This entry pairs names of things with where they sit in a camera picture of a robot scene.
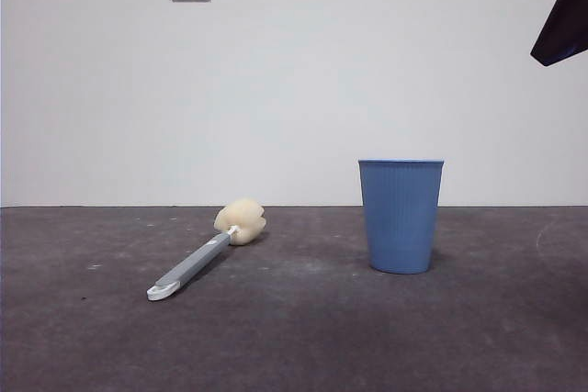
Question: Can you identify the blue ribbed plastic cup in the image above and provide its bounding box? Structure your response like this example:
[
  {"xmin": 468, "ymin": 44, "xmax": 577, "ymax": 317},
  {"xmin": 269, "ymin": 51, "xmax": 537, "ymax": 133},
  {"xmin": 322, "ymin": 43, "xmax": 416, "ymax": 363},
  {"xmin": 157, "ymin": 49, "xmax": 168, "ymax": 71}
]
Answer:
[{"xmin": 357, "ymin": 158, "xmax": 446, "ymax": 275}]

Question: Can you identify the grey handled sponge cup brush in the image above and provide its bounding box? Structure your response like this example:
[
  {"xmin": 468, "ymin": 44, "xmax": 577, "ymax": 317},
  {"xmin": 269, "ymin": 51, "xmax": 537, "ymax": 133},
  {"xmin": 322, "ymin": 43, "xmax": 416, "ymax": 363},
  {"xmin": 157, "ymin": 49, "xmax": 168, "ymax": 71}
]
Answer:
[{"xmin": 146, "ymin": 197, "xmax": 267, "ymax": 304}]

